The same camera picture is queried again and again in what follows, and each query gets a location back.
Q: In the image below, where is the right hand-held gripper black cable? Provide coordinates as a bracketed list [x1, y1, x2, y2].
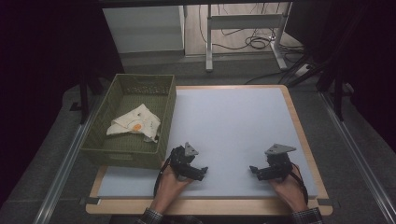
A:
[290, 162, 310, 205]

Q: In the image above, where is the black stand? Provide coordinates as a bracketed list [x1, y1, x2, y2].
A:
[285, 0, 358, 122]
[69, 69, 105, 125]

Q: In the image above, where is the grey metal desk frame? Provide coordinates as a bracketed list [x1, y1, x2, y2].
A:
[205, 2, 293, 73]

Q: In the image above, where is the left hand-held gripper black cable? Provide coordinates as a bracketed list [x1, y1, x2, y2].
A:
[153, 157, 173, 198]

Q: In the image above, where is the metal floor rail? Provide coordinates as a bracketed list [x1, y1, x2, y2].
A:
[32, 96, 106, 224]
[319, 91, 396, 224]

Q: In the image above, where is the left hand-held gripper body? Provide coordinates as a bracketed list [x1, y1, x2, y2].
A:
[169, 142, 200, 179]

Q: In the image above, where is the bundle of black floor cables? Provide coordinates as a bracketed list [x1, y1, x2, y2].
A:
[198, 3, 305, 63]

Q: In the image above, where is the cream printed cloth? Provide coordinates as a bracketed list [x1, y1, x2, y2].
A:
[106, 103, 162, 144]

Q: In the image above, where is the wooden table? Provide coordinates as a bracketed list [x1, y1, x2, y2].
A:
[85, 84, 334, 217]

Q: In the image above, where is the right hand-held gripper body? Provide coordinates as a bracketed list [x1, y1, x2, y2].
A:
[264, 143, 297, 181]

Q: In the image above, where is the white cabinet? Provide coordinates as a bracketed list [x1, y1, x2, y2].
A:
[102, 5, 187, 58]

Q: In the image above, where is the white power strip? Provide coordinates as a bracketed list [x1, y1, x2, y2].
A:
[293, 63, 313, 77]

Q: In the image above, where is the hand-held gripper black cable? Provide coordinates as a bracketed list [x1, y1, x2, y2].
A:
[290, 162, 310, 205]
[153, 157, 173, 198]

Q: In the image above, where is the person's left hand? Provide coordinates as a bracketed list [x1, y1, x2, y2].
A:
[151, 165, 194, 215]

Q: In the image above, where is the green plastic basket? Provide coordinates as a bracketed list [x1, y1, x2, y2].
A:
[79, 73, 177, 171]

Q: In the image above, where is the person's right hand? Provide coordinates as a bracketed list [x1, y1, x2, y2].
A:
[268, 163, 308, 214]

